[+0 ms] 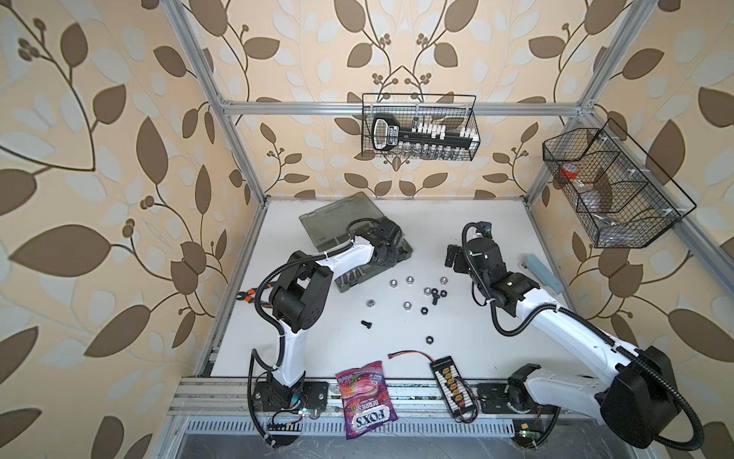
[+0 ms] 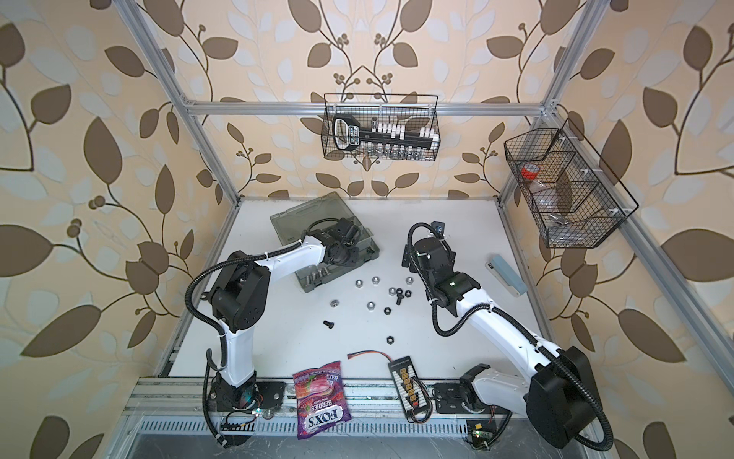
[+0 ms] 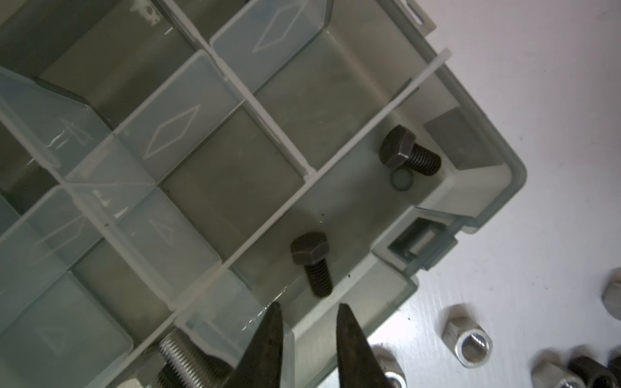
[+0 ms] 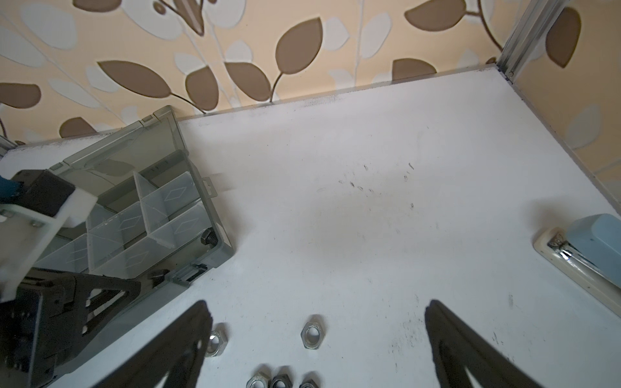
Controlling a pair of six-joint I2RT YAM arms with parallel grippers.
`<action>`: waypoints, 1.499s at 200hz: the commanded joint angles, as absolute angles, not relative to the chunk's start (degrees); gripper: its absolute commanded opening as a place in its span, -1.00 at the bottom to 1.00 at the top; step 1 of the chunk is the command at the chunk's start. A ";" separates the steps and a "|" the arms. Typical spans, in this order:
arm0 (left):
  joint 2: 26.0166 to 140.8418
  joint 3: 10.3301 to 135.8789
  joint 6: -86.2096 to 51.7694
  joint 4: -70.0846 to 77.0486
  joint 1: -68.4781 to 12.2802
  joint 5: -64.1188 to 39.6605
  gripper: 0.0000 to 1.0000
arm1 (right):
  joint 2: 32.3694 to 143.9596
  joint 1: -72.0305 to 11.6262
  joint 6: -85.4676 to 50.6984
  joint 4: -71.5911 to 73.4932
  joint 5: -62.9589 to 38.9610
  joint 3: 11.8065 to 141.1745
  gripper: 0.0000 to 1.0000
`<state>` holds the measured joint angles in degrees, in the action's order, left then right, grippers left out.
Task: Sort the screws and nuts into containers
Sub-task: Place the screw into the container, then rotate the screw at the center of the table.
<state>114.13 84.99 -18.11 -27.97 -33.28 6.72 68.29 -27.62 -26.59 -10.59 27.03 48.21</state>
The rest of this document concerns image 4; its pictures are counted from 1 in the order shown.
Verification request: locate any black hex nut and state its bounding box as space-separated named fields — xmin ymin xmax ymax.
xmin=299 ymin=379 xmax=319 ymax=388
xmin=269 ymin=373 xmax=293 ymax=388

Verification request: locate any silver hex nut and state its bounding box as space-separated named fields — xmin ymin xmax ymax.
xmin=205 ymin=323 xmax=228 ymax=357
xmin=246 ymin=372 xmax=271 ymax=388
xmin=300 ymin=315 xmax=326 ymax=350

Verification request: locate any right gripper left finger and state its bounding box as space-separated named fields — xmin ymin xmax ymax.
xmin=95 ymin=300 xmax=213 ymax=387

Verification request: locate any light blue sharpening block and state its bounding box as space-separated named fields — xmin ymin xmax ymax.
xmin=533 ymin=213 xmax=620 ymax=315

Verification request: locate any black hex bolt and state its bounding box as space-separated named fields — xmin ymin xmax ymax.
xmin=201 ymin=227 xmax=218 ymax=247

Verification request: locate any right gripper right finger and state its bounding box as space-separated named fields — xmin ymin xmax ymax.
xmin=425 ymin=300 xmax=540 ymax=387

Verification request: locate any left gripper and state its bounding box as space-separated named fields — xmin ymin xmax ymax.
xmin=0 ymin=169 xmax=171 ymax=388

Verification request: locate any grey plastic organizer box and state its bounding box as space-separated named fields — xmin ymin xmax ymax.
xmin=28 ymin=105 xmax=236 ymax=374

